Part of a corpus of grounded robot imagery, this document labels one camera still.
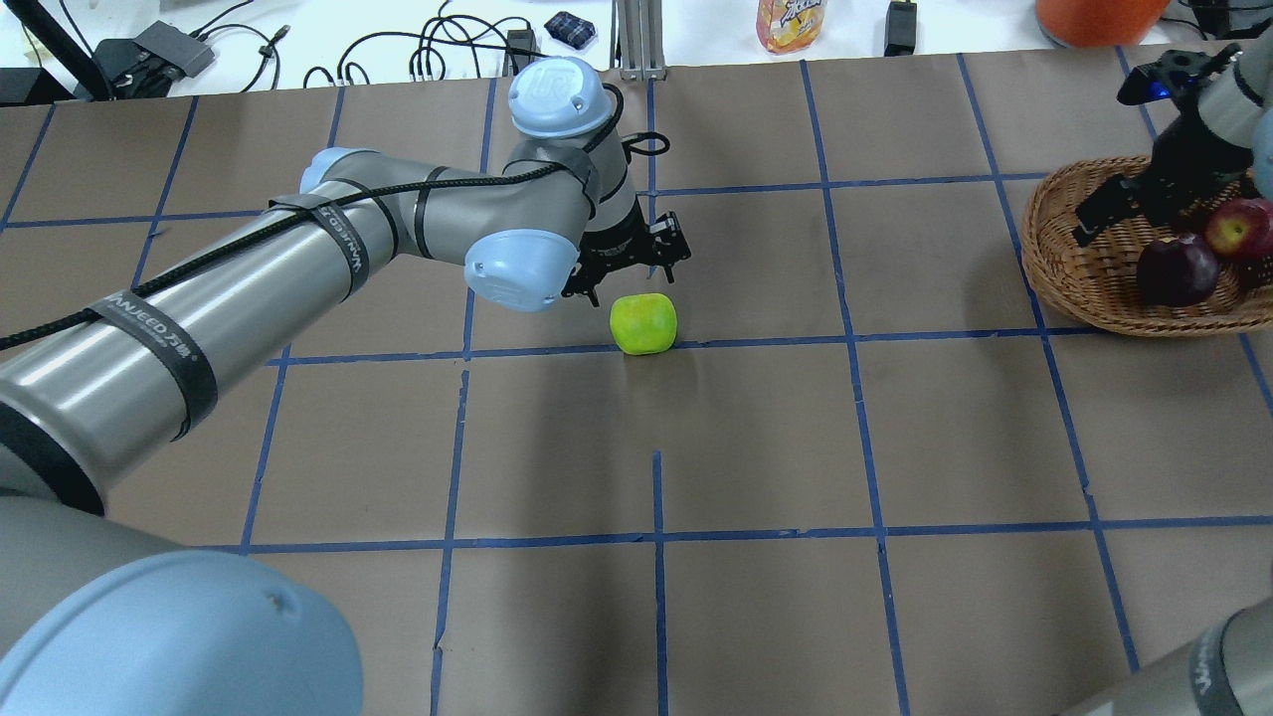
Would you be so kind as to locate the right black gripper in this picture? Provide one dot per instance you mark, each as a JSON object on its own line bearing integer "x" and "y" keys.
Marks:
{"x": 1181, "y": 159}

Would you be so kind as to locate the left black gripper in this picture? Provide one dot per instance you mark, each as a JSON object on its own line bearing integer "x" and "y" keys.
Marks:
{"x": 609, "y": 248}

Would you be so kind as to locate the green apple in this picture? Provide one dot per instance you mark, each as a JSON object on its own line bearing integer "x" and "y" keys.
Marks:
{"x": 644, "y": 324}

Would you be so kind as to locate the dark red apple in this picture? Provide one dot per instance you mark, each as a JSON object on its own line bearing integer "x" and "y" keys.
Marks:
{"x": 1177, "y": 273}

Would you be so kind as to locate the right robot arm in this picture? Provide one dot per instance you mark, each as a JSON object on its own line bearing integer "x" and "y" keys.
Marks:
{"x": 1174, "y": 434}

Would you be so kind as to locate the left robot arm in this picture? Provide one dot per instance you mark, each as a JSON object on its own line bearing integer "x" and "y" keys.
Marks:
{"x": 102, "y": 619}

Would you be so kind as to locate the wicker basket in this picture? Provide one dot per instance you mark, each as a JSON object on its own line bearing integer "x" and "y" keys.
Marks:
{"x": 1097, "y": 284}

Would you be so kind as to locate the orange cylindrical container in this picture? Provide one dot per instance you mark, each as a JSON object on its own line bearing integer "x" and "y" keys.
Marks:
{"x": 1097, "y": 23}

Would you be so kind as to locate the dark blue checkered pouch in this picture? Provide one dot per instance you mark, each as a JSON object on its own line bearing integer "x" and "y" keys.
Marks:
{"x": 571, "y": 30}

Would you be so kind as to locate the black power brick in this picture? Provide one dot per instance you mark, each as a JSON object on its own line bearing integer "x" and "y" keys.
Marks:
{"x": 521, "y": 50}

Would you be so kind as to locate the orange juice bottle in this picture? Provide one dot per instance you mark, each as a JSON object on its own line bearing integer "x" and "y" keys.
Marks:
{"x": 785, "y": 27}

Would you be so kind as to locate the black power adapter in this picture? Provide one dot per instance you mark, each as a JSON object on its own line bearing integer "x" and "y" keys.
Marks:
{"x": 901, "y": 29}

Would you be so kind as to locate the grey hub device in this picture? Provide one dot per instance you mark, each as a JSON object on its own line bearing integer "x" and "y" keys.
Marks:
{"x": 186, "y": 54}

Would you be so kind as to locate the black electronics box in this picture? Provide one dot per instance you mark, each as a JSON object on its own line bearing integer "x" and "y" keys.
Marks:
{"x": 132, "y": 72}

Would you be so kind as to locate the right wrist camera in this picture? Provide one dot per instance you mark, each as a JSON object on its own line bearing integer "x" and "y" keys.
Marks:
{"x": 1179, "y": 76}

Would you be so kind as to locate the aluminium frame post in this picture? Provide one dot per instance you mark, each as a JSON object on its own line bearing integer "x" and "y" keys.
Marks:
{"x": 638, "y": 52}

